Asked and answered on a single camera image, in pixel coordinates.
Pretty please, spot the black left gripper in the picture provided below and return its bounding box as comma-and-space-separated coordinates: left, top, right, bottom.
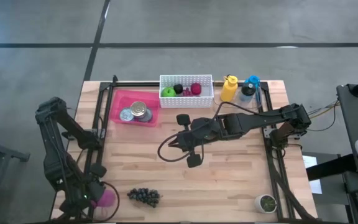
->
58, 162, 108, 219

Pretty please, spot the white perforated metal basket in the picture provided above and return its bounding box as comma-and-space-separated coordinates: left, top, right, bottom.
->
158, 74, 214, 110

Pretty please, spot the yellow plastic bottle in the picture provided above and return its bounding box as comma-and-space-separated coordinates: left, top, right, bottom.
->
219, 74, 239, 103

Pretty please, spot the clear plastic bin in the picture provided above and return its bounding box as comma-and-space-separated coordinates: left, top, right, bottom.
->
213, 80, 264, 115

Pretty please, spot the tin can purple label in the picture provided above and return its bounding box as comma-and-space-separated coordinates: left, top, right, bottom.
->
139, 108, 154, 123

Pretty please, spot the green apple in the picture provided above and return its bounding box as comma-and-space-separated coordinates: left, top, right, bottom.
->
161, 86, 177, 98

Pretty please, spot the small plant white pot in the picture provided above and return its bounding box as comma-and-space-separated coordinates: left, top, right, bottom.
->
254, 194, 278, 214

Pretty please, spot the red strawberry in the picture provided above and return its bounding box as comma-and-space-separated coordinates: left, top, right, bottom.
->
190, 82, 203, 96

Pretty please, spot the silver tin can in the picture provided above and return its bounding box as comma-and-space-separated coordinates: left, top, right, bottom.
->
119, 107, 135, 123

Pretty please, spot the tin can blue red label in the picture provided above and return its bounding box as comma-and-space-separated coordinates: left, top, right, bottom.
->
129, 100, 148, 118

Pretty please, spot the purple plastic bottle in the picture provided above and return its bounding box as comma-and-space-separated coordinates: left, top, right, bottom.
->
90, 189, 117, 209

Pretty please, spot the dark grey cart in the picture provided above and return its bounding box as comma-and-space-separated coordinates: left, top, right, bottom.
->
336, 82, 358, 224

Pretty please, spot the black aluminium table frame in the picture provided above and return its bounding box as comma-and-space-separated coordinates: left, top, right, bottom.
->
54, 79, 310, 223

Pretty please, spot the multicolour cable bundle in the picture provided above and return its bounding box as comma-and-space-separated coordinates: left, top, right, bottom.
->
308, 100, 342, 133

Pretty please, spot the blue plastic bottle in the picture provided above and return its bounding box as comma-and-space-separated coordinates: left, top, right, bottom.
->
244, 74, 260, 90

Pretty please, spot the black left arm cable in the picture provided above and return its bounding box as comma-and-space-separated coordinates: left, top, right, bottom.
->
82, 181, 121, 223

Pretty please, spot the clear bottle black cap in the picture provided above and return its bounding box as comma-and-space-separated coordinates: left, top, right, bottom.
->
236, 82, 257, 104

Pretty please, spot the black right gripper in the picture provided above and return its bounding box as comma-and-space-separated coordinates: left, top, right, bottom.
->
168, 113, 227, 169

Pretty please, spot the pink plastic bin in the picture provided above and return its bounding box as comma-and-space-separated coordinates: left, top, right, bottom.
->
109, 88, 161, 128

